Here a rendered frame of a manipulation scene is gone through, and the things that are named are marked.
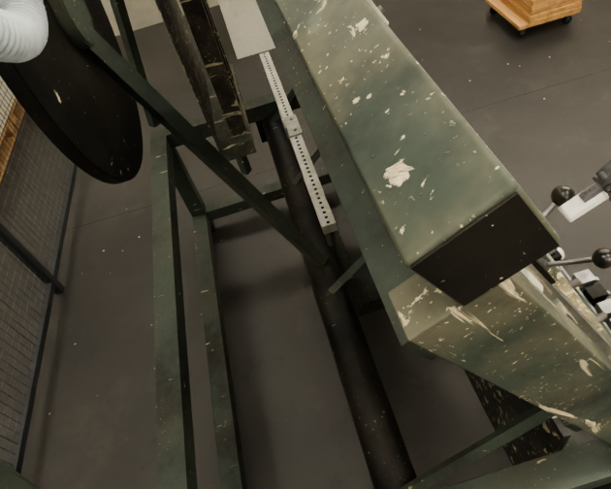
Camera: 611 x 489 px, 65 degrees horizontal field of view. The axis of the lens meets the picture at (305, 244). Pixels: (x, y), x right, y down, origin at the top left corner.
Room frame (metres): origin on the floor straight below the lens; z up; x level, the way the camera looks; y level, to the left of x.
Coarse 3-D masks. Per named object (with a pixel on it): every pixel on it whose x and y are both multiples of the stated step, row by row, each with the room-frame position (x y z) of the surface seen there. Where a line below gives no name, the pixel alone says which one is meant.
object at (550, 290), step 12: (540, 276) 0.47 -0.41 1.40; (552, 288) 0.47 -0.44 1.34; (552, 300) 0.47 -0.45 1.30; (564, 300) 0.47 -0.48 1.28; (576, 312) 0.47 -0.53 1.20; (576, 324) 0.47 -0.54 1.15; (588, 324) 0.47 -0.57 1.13; (588, 336) 0.47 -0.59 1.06; (600, 336) 0.47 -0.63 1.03; (600, 348) 0.47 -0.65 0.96
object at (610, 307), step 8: (560, 248) 0.93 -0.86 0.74; (552, 256) 0.90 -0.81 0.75; (560, 256) 0.89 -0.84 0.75; (584, 272) 0.80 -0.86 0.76; (568, 280) 0.76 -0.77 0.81; (584, 280) 0.77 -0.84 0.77; (592, 280) 0.76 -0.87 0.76; (576, 288) 0.73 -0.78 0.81; (584, 288) 0.74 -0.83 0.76; (592, 288) 0.73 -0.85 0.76; (600, 288) 0.72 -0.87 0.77; (584, 296) 0.73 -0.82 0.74; (592, 296) 0.71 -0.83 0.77; (600, 296) 0.70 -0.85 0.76; (592, 304) 0.70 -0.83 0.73; (600, 304) 0.67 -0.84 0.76; (608, 304) 0.67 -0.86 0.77; (608, 312) 0.64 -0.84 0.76; (608, 320) 0.62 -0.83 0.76; (608, 328) 0.60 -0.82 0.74
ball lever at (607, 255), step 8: (600, 248) 0.45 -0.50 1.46; (608, 248) 0.45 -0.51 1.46; (592, 256) 0.45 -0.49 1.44; (600, 256) 0.44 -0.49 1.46; (608, 256) 0.43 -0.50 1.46; (544, 264) 0.48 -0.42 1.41; (552, 264) 0.48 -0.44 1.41; (560, 264) 0.47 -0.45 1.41; (568, 264) 0.46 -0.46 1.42; (600, 264) 0.43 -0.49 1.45; (608, 264) 0.42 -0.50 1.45
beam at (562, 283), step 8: (544, 256) 0.82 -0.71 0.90; (552, 272) 0.76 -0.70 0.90; (560, 272) 0.77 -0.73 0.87; (560, 280) 0.72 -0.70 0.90; (560, 288) 0.70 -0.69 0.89; (568, 288) 0.69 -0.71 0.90; (568, 296) 0.67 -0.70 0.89; (576, 296) 0.66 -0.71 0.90; (576, 304) 0.63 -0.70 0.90; (584, 304) 0.63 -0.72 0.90; (584, 312) 0.60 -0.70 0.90; (592, 312) 0.63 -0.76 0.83; (592, 320) 0.57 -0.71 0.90; (600, 328) 0.54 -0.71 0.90; (608, 336) 0.52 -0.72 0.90
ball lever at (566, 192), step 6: (558, 186) 0.53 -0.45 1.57; (564, 186) 0.52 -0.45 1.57; (552, 192) 0.53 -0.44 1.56; (558, 192) 0.52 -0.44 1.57; (564, 192) 0.51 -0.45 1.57; (570, 192) 0.51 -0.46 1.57; (552, 198) 0.52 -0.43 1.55; (558, 198) 0.51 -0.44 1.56; (564, 198) 0.50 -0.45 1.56; (570, 198) 0.50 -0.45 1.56; (552, 204) 0.51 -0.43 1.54; (558, 204) 0.51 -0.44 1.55; (546, 210) 0.51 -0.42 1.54; (552, 210) 0.51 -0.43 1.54; (546, 216) 0.50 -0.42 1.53
